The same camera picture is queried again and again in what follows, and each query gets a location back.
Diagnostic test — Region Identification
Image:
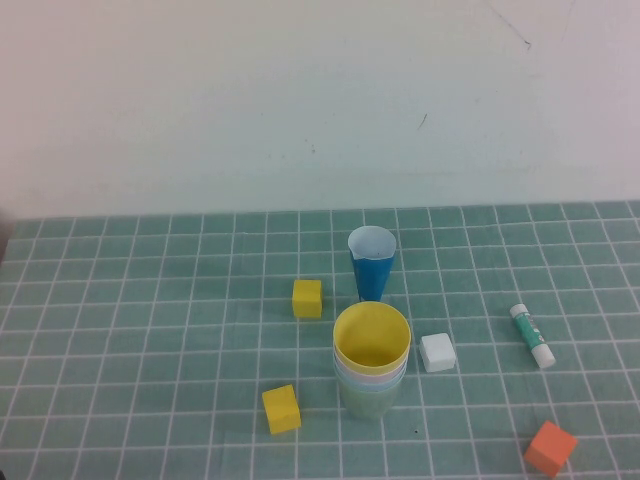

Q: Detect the green white glue stick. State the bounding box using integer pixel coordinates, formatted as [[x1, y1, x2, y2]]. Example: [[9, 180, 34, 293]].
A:
[[509, 303, 557, 370]]

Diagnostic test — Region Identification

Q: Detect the white foam cube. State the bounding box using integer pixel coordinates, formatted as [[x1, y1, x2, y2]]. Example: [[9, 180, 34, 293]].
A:
[[419, 332, 457, 374]]

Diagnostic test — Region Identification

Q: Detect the blue paper cone cup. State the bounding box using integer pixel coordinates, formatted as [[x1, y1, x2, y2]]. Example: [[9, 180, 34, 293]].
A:
[[347, 225, 398, 304]]

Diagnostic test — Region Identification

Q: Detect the pink plastic cup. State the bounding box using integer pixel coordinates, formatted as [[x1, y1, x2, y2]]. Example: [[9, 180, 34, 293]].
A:
[[333, 357, 409, 387]]

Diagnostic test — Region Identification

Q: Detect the yellow foam cube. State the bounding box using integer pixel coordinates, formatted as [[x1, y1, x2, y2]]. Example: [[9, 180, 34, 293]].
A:
[[292, 278, 324, 319], [261, 384, 302, 436]]

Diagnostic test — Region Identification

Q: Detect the green checked tablecloth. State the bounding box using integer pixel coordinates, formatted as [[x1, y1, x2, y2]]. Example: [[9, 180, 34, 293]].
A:
[[0, 199, 640, 480]]

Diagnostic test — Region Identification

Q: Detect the orange foam cube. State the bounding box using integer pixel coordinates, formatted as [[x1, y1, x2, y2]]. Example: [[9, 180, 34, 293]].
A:
[[524, 419, 579, 478]]

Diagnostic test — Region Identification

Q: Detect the yellow plastic cup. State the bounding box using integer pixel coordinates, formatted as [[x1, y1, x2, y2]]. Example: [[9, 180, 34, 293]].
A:
[[332, 301, 412, 379]]

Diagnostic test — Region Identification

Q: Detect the green plastic cup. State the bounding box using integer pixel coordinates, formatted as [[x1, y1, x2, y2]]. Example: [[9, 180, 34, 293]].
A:
[[338, 378, 403, 421]]

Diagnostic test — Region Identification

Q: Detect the light blue plastic cup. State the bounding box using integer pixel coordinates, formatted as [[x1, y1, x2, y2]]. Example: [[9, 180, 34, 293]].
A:
[[335, 372, 406, 394]]

